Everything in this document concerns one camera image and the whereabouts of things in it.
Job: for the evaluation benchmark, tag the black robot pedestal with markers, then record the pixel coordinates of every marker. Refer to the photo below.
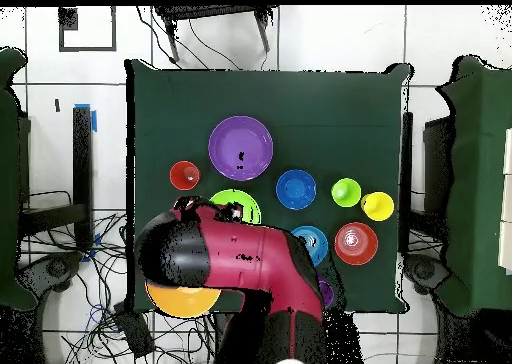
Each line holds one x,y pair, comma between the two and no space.
240,340

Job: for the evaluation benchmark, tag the black power strip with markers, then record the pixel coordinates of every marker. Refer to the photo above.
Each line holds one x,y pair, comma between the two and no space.
134,332

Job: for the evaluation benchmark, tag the white boxes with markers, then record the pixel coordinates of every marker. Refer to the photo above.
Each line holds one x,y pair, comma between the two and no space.
507,204

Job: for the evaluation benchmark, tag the black table frame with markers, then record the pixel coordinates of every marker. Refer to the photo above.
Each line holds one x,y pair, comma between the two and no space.
407,172
82,172

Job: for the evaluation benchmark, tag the dark blue plastic bowl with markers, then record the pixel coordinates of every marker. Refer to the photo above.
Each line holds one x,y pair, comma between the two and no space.
296,189

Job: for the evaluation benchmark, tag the purple plastic cup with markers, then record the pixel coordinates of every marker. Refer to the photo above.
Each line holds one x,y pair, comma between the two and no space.
326,292

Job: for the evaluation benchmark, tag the large yellow plastic bowl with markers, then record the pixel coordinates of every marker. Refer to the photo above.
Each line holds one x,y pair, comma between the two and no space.
180,302

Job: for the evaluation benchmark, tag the blue tape strip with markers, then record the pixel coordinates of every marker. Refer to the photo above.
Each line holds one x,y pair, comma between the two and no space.
94,122

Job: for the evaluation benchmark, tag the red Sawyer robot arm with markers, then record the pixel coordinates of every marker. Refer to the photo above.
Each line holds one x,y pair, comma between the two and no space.
248,256

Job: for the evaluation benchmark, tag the black chair base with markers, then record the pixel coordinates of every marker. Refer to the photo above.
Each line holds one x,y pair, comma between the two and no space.
52,268
424,271

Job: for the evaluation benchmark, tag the purple plastic bowl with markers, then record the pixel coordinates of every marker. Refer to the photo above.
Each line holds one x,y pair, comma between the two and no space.
240,140

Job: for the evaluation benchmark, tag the dark green tablecloth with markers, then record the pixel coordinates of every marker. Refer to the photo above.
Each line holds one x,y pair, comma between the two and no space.
340,120

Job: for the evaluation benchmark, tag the yellow plastic cup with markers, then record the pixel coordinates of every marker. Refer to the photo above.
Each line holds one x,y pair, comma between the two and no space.
377,206

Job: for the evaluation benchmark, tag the black metal stool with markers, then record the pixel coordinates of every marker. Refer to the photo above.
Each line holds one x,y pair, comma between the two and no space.
208,12

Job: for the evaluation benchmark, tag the green plastic cup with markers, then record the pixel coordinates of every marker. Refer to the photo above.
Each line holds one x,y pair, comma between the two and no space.
346,192

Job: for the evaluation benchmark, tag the black square floor frame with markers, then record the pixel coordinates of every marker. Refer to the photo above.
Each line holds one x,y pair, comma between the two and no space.
68,18

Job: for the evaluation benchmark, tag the light blue plastic bowl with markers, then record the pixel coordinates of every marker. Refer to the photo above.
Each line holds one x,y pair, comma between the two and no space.
316,242

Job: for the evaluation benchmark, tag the green plastic bowl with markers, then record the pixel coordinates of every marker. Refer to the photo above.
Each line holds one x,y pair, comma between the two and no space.
236,196

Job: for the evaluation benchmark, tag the green cloth side table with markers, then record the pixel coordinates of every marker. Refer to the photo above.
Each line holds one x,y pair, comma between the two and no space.
480,180
8,180

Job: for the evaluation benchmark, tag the orange-red plastic bowl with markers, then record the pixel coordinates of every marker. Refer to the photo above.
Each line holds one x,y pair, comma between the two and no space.
356,243

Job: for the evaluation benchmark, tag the red plastic cup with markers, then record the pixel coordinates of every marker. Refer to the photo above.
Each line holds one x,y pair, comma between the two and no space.
184,175

